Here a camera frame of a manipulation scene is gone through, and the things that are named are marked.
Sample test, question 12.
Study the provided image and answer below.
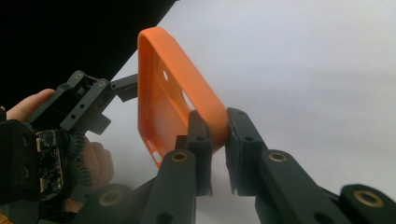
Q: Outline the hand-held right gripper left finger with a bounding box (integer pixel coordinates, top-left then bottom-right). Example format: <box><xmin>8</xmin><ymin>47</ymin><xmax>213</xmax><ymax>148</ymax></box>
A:
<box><xmin>138</xmin><ymin>108</ymin><xmax>215</xmax><ymax>224</ymax></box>

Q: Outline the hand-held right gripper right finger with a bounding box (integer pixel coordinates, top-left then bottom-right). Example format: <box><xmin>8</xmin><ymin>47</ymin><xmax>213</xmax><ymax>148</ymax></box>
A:
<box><xmin>224</xmin><ymin>106</ymin><xmax>344</xmax><ymax>224</ymax></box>

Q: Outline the orange phone case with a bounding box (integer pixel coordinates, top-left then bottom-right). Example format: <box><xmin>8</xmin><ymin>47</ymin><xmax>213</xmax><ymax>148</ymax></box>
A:
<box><xmin>136</xmin><ymin>26</ymin><xmax>232</xmax><ymax>169</ymax></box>

